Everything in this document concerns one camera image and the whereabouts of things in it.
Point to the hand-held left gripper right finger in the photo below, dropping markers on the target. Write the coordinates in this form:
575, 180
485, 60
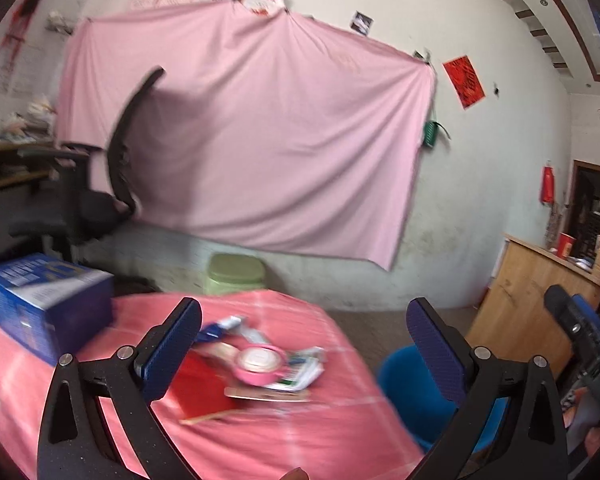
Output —
435, 355

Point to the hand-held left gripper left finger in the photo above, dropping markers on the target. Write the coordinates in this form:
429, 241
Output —
172, 355

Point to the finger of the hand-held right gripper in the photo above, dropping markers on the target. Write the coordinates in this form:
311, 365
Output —
572, 317

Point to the blue plastic bin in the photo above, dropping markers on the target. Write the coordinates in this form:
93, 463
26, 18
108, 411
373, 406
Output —
395, 385

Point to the white printed sachet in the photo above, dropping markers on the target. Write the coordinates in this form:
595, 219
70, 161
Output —
302, 370

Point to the person's left hand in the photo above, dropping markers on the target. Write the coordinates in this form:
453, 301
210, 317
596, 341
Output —
294, 474

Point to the red paper packet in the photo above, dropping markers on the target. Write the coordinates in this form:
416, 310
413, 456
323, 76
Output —
200, 390

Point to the blue white wrapper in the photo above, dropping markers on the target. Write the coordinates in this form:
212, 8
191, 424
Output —
225, 327

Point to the wooden cabinet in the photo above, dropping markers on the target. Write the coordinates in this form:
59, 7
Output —
520, 285

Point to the red cup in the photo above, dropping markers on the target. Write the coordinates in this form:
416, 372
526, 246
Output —
565, 246

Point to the pink tape roll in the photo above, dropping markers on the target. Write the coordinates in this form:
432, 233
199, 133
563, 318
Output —
244, 375

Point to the green plastic stool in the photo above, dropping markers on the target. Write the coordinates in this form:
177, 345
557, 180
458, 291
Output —
232, 272

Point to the beige card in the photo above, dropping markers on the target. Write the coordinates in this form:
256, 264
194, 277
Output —
270, 395

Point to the pink checked tablecloth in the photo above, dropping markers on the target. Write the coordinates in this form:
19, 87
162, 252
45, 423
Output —
330, 420

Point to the small red hanging ornament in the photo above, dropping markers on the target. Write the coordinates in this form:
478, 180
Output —
547, 185

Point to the blue cardboard box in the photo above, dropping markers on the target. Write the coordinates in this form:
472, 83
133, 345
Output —
40, 300

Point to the black office chair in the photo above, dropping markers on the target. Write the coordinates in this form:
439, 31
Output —
120, 150

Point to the green hanging item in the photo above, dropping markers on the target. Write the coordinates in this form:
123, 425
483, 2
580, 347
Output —
431, 133

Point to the wooden desk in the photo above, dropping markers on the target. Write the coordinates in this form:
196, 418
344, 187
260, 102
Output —
10, 167

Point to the red black hanging ornament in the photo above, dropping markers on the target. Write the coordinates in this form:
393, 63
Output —
22, 25

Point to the dark wooden door frame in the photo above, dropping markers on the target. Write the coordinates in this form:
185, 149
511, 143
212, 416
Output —
582, 200

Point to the pink wall cloth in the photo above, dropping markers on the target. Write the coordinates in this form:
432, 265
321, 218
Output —
280, 135

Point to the red wall poster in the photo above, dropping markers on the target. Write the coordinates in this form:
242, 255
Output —
464, 81

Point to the small wall photo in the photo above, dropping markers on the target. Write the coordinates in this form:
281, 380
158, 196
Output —
362, 23

